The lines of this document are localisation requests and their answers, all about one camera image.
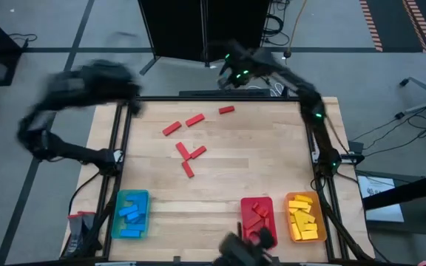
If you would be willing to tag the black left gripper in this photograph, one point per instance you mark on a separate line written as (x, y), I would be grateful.
(129, 90)

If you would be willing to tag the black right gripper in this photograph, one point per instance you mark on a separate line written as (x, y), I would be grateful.
(237, 70)

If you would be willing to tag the blue wooden block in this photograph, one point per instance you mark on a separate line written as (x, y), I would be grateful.
(142, 207)
(128, 210)
(134, 197)
(129, 233)
(133, 216)
(141, 221)
(137, 227)

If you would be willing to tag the red translucent plastic bin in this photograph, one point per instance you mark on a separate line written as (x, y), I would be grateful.
(246, 205)

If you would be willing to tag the green translucent plastic bin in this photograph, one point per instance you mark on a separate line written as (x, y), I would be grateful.
(143, 234)

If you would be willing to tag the yellow thick wooden block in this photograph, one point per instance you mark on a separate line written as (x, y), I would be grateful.
(309, 235)

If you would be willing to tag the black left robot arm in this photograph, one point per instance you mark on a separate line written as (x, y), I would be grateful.
(72, 149)

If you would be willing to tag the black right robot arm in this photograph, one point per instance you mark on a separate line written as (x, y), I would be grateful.
(316, 122)

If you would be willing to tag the black flat bar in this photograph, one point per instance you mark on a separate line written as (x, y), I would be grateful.
(205, 92)

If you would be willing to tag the black folding partition screen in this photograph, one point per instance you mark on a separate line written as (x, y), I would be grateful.
(176, 26)

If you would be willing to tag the red and black tool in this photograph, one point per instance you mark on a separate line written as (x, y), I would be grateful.
(75, 223)

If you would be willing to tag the orange translucent plastic bin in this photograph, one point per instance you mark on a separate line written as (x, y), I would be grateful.
(322, 221)

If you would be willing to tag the black side stand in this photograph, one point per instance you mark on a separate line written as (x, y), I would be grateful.
(405, 191)

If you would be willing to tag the white paper sheet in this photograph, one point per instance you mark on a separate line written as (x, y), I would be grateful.
(390, 215)

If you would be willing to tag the black aluminium table frame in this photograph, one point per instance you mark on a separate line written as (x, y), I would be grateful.
(198, 99)

